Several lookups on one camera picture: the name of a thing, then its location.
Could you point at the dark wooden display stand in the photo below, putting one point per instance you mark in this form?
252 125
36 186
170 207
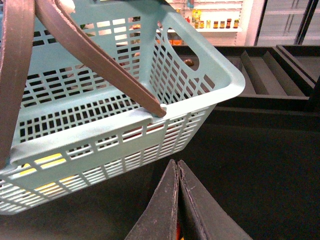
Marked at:
257 154

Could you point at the yellow lemon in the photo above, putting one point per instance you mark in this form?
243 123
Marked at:
48 174

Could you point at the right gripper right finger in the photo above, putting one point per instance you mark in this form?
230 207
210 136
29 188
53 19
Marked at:
201 217

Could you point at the light blue plastic basket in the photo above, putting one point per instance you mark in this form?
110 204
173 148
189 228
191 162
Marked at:
68 108

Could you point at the white grocery shelf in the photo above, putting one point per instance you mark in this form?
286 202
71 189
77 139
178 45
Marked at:
217 20

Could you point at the brown fruit far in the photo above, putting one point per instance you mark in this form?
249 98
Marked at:
189 62

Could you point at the red mango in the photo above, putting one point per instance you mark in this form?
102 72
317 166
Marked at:
140 131

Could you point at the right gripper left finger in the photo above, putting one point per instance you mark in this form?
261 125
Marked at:
159 219

